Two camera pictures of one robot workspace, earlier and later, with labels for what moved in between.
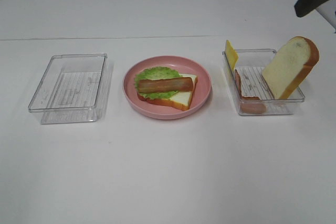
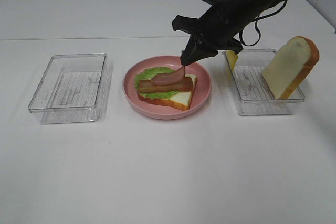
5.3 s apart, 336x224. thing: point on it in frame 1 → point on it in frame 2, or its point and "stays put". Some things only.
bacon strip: x=179 y=84 stays put
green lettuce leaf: x=156 y=73 stays put
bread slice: x=181 y=99 stays put
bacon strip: x=250 y=104 → x=170 y=77
